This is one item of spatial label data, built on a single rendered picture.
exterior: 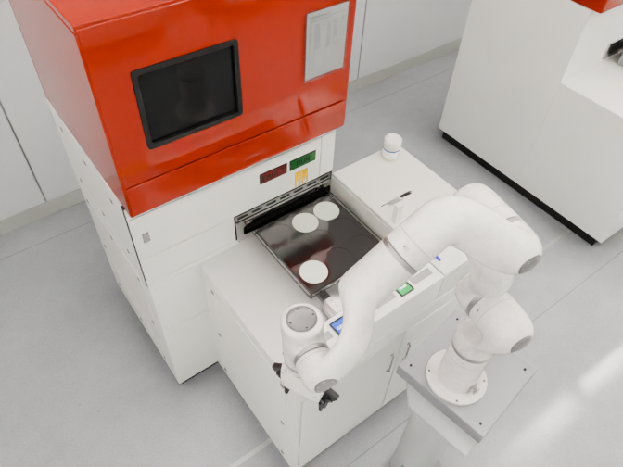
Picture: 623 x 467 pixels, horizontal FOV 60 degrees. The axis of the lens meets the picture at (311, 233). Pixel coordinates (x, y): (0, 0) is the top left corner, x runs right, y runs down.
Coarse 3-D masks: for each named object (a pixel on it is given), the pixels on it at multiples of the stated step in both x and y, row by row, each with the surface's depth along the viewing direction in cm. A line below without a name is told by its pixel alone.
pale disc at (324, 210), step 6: (318, 204) 211; (324, 204) 211; (330, 204) 211; (318, 210) 208; (324, 210) 209; (330, 210) 209; (336, 210) 209; (318, 216) 206; (324, 216) 207; (330, 216) 207; (336, 216) 207
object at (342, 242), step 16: (304, 208) 209; (272, 224) 203; (288, 224) 203; (320, 224) 204; (336, 224) 204; (352, 224) 204; (272, 240) 198; (288, 240) 198; (304, 240) 198; (320, 240) 198; (336, 240) 199; (352, 240) 199; (368, 240) 199; (288, 256) 193; (304, 256) 193; (320, 256) 193; (336, 256) 194; (352, 256) 194; (336, 272) 188
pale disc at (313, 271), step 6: (306, 264) 190; (312, 264) 190; (318, 264) 191; (300, 270) 189; (306, 270) 189; (312, 270) 189; (318, 270) 189; (324, 270) 189; (306, 276) 187; (312, 276) 187; (318, 276) 187; (324, 276) 187; (312, 282) 185; (318, 282) 185
